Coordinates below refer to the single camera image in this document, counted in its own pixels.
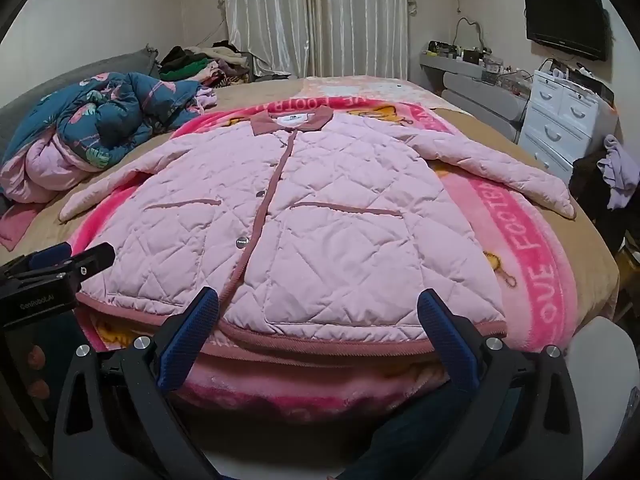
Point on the pink printed blanket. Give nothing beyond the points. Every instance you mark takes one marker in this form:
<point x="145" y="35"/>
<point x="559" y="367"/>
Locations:
<point x="520" y="240"/>

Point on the pile of clothes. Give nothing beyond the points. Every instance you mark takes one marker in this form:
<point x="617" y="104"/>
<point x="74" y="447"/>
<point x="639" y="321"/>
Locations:
<point x="190" y="62"/>

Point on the grey headboard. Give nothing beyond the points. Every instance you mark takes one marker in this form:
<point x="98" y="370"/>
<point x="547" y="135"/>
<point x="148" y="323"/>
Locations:
<point x="50" y="75"/>

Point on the pink quilted jacket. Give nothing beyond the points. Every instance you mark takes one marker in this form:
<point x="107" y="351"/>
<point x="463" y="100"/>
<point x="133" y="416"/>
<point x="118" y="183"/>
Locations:
<point x="325" y="185"/>

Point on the purple cloth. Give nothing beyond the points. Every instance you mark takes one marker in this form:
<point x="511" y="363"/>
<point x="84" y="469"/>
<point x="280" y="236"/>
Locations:
<point x="620" y="170"/>

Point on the black wall television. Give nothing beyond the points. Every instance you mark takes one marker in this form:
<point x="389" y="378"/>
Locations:
<point x="565" y="17"/>

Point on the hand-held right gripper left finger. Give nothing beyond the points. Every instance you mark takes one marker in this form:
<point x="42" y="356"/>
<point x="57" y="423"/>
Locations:
<point x="192" y="330"/>

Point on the person's left hand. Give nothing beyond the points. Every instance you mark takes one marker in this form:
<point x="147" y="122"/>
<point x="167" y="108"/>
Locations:
<point x="36" y="356"/>

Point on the dark flat device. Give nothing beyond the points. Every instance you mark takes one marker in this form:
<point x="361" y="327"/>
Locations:
<point x="590" y="82"/>

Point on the white drawer cabinet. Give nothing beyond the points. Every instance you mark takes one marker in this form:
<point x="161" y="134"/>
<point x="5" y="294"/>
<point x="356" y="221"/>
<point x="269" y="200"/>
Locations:
<point x="555" y="120"/>

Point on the pink checked cat blanket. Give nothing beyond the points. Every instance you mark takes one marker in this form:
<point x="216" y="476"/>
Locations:
<point x="360" y="90"/>

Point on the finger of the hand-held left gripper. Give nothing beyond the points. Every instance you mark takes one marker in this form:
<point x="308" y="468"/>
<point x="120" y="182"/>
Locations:
<point x="95" y="260"/>
<point x="50" y="254"/>

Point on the bed with tan sheet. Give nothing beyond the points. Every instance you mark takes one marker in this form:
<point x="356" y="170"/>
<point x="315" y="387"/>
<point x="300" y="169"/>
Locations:
<point x="240" y="95"/>

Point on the dark chair with clothes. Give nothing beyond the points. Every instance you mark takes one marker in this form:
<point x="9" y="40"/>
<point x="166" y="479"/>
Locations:
<point x="590" y="190"/>

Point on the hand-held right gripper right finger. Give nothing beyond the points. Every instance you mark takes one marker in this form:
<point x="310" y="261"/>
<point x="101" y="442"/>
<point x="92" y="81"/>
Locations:
<point x="445" y="340"/>

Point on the blue floral duvet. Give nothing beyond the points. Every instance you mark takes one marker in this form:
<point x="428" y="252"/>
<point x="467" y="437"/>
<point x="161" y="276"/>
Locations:
<point x="100" y="115"/>

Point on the pink towel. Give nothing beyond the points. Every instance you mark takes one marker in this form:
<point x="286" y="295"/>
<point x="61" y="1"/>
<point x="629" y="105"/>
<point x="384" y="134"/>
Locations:
<point x="17" y="222"/>

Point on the white curtain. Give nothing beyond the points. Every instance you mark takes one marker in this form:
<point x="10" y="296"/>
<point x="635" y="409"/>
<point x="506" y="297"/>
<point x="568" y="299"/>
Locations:
<point x="320" y="15"/>

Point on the clutter of small bottles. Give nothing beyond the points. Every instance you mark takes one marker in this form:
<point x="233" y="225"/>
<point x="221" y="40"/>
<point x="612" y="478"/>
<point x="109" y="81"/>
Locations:
<point x="470" y="56"/>

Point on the grey dresser shelf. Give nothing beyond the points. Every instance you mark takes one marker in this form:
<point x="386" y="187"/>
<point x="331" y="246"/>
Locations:
<point x="475" y="92"/>

